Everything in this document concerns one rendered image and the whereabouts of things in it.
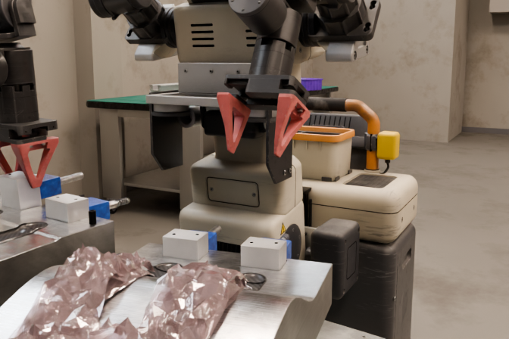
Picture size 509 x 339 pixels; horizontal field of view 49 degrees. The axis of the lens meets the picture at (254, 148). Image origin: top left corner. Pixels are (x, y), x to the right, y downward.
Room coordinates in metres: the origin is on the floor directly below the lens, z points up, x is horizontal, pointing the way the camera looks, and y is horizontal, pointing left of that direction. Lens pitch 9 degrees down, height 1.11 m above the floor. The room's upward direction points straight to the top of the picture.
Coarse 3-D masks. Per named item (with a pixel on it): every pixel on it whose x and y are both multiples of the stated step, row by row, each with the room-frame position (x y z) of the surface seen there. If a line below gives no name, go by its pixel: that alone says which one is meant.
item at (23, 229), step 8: (24, 224) 0.72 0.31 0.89; (32, 224) 0.73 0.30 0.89; (40, 224) 0.73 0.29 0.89; (0, 232) 0.69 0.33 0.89; (8, 232) 0.70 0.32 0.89; (16, 232) 0.71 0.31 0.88; (24, 232) 0.71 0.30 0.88; (32, 232) 0.69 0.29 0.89; (0, 240) 0.68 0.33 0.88; (8, 240) 0.67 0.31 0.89
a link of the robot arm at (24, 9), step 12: (12, 0) 0.80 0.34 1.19; (24, 0) 0.81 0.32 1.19; (12, 12) 0.79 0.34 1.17; (24, 12) 0.80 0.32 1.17; (24, 24) 0.81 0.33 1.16; (0, 36) 0.78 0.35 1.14; (12, 36) 0.79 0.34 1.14; (24, 36) 0.81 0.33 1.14; (0, 60) 0.76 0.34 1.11; (0, 72) 0.76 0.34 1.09; (0, 84) 0.77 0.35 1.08
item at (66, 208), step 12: (48, 204) 0.75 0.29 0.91; (60, 204) 0.74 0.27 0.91; (72, 204) 0.74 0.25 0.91; (84, 204) 0.75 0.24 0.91; (96, 204) 0.77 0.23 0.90; (108, 204) 0.79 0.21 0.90; (120, 204) 0.83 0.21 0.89; (48, 216) 0.75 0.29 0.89; (60, 216) 0.74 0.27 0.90; (72, 216) 0.73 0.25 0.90; (84, 216) 0.75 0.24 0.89; (108, 216) 0.79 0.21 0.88
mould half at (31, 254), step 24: (0, 216) 0.76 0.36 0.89; (24, 216) 0.76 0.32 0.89; (96, 216) 0.76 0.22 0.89; (24, 240) 0.67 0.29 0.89; (48, 240) 0.66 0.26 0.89; (72, 240) 0.68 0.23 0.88; (96, 240) 0.71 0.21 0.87; (0, 264) 0.60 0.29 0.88; (24, 264) 0.63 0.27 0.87; (48, 264) 0.65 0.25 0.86; (0, 288) 0.60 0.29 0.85
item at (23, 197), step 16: (0, 176) 0.81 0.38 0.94; (16, 176) 0.81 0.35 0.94; (48, 176) 0.85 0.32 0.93; (64, 176) 0.88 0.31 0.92; (80, 176) 0.90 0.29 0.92; (0, 192) 0.82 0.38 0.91; (16, 192) 0.79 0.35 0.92; (32, 192) 0.81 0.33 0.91; (48, 192) 0.83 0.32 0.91; (16, 208) 0.80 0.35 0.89
